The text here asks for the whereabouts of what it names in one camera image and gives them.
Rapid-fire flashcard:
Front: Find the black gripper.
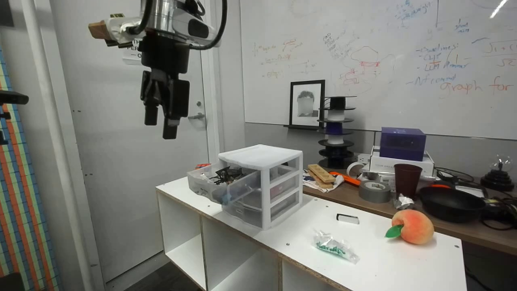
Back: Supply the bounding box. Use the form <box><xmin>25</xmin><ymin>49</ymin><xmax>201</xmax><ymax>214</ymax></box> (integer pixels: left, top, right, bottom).
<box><xmin>139</xmin><ymin>35</ymin><xmax>189</xmax><ymax>138</ymax></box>

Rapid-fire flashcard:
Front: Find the clear top drawer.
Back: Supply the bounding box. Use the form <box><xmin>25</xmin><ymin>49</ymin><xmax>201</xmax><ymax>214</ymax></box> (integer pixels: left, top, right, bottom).
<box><xmin>188</xmin><ymin>164</ymin><xmax>261</xmax><ymax>205</ymax></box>

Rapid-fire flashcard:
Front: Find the clear bag with green parts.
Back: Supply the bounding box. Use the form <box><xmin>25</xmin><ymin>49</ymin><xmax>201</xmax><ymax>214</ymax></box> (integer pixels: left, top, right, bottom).
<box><xmin>314</xmin><ymin>231</ymin><xmax>359</xmax><ymax>263</ymax></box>

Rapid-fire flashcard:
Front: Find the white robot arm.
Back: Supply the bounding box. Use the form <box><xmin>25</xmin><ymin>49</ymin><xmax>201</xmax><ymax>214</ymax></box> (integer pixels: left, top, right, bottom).
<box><xmin>89</xmin><ymin>0</ymin><xmax>228</xmax><ymax>138</ymax></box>

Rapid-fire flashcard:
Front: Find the white plastic drawer unit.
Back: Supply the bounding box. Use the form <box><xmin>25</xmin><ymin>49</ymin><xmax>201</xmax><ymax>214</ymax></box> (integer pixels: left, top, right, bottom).
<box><xmin>220</xmin><ymin>143</ymin><xmax>304</xmax><ymax>227</ymax></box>

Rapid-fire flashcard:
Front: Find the grey metal door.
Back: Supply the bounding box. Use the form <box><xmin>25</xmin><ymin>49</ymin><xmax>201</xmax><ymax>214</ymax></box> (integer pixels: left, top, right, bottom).
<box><xmin>52</xmin><ymin>0</ymin><xmax>207</xmax><ymax>281</ymax></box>

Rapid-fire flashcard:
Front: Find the framed portrait photo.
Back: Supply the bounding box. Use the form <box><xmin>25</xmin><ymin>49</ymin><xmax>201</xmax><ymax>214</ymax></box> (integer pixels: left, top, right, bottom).
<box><xmin>290</xmin><ymin>79</ymin><xmax>325</xmax><ymax>127</ymax></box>

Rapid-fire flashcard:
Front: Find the wooden brush block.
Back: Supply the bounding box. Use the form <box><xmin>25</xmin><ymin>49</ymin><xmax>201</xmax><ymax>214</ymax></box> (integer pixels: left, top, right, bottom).
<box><xmin>309</xmin><ymin>163</ymin><xmax>335</xmax><ymax>184</ymax></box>

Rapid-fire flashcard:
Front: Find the black stacked spool tower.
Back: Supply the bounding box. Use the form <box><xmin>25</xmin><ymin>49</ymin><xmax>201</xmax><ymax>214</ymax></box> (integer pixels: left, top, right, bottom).
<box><xmin>319</xmin><ymin>95</ymin><xmax>354</xmax><ymax>169</ymax></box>

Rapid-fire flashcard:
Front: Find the white shelf cabinet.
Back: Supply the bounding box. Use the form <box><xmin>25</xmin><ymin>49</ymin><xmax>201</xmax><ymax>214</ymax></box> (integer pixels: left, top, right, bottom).
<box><xmin>157</xmin><ymin>177</ymin><xmax>467</xmax><ymax>291</ymax></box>

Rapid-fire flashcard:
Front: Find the white box under purple box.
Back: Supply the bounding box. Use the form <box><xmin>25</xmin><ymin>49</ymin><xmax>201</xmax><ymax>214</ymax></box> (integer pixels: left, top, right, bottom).
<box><xmin>369</xmin><ymin>146</ymin><xmax>435</xmax><ymax>177</ymax></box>

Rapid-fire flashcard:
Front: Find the dark red plastic cup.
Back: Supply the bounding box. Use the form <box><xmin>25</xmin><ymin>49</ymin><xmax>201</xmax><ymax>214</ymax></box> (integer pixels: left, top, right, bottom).
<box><xmin>395</xmin><ymin>163</ymin><xmax>422</xmax><ymax>198</ymax></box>

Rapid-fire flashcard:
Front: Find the orange toy peach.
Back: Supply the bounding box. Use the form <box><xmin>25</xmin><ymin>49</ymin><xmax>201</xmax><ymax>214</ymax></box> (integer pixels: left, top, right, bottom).
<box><xmin>387</xmin><ymin>208</ymin><xmax>435</xmax><ymax>245</ymax></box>

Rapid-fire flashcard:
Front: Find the black frying pan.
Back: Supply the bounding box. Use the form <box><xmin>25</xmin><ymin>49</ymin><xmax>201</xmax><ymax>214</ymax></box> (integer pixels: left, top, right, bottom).
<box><xmin>419</xmin><ymin>187</ymin><xmax>487</xmax><ymax>222</ymax></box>

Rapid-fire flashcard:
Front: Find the wooden side table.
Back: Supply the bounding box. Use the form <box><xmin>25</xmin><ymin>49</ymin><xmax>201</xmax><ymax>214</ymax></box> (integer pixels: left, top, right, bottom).
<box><xmin>304</xmin><ymin>182</ymin><xmax>517</xmax><ymax>255</ymax></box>

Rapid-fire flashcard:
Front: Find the black round desk device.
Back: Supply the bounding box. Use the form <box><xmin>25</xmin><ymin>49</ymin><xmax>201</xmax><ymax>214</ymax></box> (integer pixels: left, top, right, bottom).
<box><xmin>482</xmin><ymin>156</ymin><xmax>514</xmax><ymax>190</ymax></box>

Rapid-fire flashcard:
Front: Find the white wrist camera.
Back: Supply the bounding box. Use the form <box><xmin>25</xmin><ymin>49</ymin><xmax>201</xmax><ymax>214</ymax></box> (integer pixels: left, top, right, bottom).
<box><xmin>173</xmin><ymin>12</ymin><xmax>210</xmax><ymax>38</ymax></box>

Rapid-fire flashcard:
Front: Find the orange handled tool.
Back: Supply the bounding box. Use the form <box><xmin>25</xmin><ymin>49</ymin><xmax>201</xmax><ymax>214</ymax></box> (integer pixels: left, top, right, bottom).
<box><xmin>330</xmin><ymin>171</ymin><xmax>361</xmax><ymax>187</ymax></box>

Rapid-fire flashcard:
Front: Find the grey duct tape roll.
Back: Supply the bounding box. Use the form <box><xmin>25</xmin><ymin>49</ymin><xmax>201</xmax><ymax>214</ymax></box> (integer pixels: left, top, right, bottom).
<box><xmin>359</xmin><ymin>180</ymin><xmax>393</xmax><ymax>203</ymax></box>

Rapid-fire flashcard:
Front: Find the wall whiteboard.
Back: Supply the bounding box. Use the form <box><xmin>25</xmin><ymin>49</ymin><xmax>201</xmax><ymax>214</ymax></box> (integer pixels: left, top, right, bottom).
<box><xmin>240</xmin><ymin>0</ymin><xmax>517</xmax><ymax>138</ymax></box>

